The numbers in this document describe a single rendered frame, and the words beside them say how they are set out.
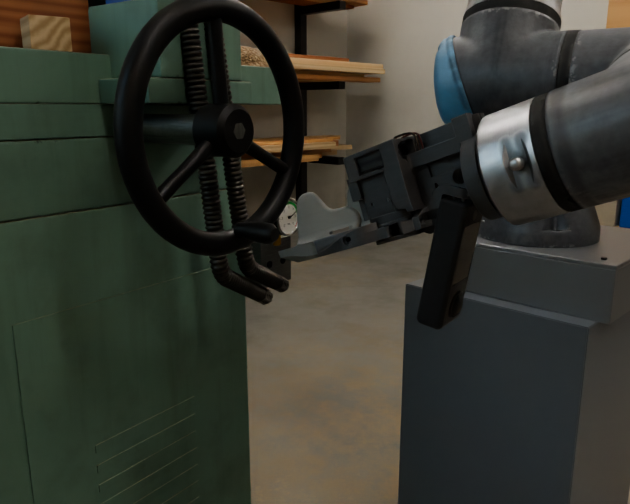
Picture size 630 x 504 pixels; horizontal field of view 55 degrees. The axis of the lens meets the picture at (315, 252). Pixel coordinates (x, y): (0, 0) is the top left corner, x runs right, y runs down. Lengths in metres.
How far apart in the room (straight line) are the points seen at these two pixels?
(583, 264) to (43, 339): 0.71
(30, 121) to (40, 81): 0.05
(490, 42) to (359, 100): 4.21
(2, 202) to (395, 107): 3.97
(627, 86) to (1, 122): 0.61
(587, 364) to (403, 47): 3.80
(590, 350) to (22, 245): 0.74
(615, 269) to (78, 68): 0.73
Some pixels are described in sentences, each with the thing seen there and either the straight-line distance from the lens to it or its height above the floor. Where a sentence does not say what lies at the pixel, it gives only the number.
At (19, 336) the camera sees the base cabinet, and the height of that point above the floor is 0.57.
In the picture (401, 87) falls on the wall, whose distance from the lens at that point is 4.55.
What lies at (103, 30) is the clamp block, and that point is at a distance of 0.85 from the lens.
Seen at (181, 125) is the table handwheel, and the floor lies 0.82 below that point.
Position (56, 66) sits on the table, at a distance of 0.80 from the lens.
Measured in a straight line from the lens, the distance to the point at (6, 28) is 0.86.
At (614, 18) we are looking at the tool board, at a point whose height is 1.30.
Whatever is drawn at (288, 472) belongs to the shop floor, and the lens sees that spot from 1.53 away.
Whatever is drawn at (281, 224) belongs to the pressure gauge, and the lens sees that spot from 0.99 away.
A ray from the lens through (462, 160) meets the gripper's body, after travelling 0.49.
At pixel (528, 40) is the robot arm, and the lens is 0.59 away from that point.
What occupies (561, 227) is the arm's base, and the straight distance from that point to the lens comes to 0.98.
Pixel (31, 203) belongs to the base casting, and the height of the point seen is 0.73.
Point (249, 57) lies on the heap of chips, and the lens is 1.05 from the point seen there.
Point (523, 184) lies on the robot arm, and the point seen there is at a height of 0.78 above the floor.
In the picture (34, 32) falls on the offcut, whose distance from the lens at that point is 0.81.
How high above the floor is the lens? 0.84
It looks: 13 degrees down
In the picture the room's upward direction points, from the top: straight up
